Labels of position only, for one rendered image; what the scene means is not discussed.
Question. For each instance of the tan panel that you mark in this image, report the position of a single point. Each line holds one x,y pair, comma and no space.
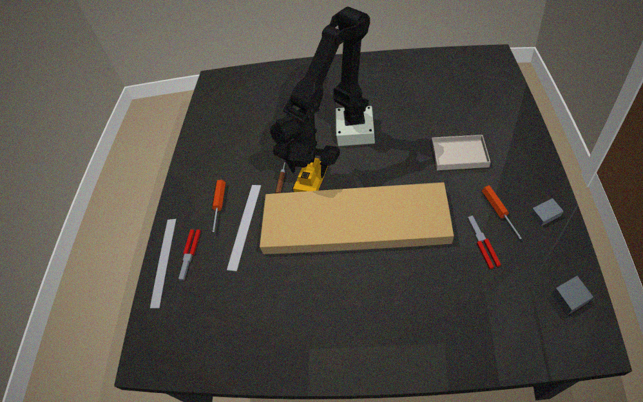
356,218

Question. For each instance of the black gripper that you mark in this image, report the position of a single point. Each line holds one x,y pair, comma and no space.
329,154

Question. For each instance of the light grey flat strip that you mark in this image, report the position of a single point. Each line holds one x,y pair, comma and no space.
243,229
162,265

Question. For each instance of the orange-handled awl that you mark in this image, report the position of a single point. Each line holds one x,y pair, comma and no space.
218,198
498,205

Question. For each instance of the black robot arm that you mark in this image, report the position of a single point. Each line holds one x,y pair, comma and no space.
353,26

